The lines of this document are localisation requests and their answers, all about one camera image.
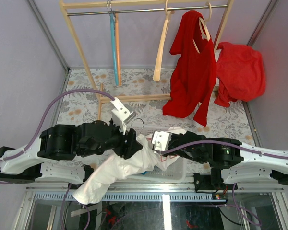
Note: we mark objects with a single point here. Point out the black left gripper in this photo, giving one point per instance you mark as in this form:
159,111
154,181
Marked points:
129,145

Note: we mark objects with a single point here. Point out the white plastic laundry basket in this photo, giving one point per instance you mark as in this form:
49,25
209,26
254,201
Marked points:
175,173

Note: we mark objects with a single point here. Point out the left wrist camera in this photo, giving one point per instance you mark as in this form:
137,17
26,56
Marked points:
122,114

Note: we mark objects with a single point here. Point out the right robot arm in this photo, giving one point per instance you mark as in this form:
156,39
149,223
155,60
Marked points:
231,161

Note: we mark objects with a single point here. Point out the aluminium rail with cable duct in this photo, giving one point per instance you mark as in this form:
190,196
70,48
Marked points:
136,190

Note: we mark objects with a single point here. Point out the orange hanger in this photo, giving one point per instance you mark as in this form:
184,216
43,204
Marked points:
118,46

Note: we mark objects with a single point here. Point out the red t shirt on hanger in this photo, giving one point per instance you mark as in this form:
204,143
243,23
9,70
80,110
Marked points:
194,76

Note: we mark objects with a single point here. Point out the floral tablecloth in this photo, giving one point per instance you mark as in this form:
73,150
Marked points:
78,108

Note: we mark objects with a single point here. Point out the blue hanger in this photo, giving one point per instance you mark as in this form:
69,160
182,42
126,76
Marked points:
113,42

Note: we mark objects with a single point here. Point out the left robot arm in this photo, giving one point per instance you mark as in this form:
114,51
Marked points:
63,143

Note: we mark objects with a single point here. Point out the white t shirt blue print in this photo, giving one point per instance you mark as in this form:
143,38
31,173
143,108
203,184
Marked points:
117,168

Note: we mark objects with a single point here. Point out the red cloth pile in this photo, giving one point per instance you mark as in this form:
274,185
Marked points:
240,70

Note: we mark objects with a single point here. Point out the beige wooden hanger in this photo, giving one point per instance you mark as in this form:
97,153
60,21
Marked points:
159,57

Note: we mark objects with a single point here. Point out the pink wavy hanger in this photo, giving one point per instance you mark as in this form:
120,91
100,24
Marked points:
147,158

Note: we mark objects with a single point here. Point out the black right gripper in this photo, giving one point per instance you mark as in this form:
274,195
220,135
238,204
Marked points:
175,135

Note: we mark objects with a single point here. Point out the cream hanger under red shirt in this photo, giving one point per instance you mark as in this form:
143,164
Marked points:
205,35

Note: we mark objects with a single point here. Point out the wooden clothes rack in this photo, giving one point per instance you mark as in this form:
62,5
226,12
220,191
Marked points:
136,38

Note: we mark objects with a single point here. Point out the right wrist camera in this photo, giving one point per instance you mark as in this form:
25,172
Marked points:
160,140

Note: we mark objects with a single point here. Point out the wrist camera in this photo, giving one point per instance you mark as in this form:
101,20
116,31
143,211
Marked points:
160,140
122,114

